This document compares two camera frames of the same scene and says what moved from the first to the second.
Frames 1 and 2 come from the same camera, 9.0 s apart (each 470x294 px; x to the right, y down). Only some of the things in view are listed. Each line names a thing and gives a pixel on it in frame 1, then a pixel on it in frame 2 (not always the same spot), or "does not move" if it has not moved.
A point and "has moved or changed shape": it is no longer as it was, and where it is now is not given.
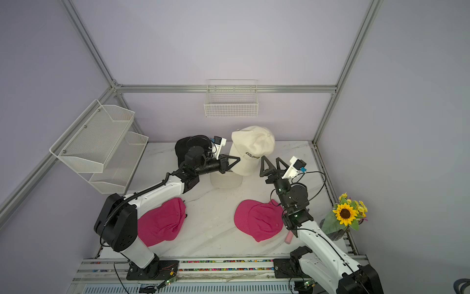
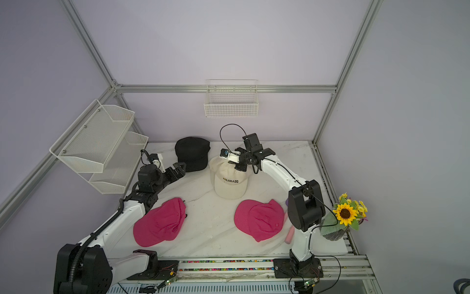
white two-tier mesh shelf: [100, 145] does not move
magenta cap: [261, 221] does not move
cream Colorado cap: [251, 144] has moved or changed shape
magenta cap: [162, 223] does not move
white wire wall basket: [228, 98] does not move
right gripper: [278, 174] → [240, 166]
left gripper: [223, 162] → [180, 173]
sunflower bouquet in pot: [346, 213] does not move
